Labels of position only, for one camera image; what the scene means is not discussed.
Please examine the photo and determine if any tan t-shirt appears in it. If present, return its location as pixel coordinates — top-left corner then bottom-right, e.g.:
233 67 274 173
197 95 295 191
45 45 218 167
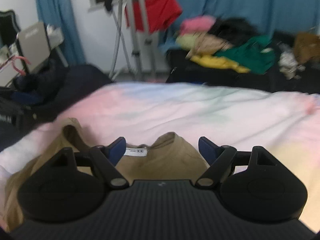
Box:
2 118 208 232

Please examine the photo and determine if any pastel bed sheet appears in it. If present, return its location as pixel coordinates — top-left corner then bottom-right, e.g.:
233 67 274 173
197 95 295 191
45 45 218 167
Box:
1 82 319 231

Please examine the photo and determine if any yellow garment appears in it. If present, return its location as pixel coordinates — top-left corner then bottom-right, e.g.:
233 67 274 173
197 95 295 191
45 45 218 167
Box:
176 33 252 74

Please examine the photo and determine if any black sofa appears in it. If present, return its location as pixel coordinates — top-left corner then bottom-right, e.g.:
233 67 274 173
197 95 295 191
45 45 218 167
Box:
166 49 319 94

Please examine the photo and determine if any blue curtain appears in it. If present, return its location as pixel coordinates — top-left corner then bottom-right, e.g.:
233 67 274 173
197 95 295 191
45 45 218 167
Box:
160 0 319 43
36 0 86 65

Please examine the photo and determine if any beige patterned garment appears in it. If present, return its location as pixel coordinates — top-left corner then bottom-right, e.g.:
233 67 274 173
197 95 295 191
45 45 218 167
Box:
186 34 233 59

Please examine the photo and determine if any pink garment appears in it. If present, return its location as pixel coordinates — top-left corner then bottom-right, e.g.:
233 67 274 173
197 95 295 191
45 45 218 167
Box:
179 15 216 35

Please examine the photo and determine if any blue curtain left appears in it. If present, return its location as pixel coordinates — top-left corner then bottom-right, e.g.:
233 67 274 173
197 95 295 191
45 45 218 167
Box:
36 0 86 65

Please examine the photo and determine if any black framed mirror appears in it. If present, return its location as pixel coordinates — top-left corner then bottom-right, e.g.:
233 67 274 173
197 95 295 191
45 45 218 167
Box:
0 10 21 47

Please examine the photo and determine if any silver tripod stand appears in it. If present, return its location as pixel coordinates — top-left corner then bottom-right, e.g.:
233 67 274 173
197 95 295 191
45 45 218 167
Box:
108 0 158 82

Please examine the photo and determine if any blue curtain right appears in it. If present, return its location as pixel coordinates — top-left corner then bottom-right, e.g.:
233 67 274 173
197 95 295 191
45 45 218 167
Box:
160 0 319 43

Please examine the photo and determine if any black clothing heap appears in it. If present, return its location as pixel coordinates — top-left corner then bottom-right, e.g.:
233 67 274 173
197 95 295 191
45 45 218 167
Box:
1 60 112 150

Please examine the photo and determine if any red garment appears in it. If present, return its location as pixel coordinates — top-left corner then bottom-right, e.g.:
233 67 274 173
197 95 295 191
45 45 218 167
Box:
125 0 183 34

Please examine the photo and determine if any black garment pile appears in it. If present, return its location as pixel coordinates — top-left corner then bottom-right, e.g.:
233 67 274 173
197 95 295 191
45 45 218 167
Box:
207 17 260 47

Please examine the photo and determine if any brown paper bag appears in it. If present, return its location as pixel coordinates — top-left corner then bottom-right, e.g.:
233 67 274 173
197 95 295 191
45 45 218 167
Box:
293 32 320 64

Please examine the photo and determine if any green garment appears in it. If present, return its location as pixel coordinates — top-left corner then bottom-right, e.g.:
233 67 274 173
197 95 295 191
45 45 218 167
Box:
214 35 276 75

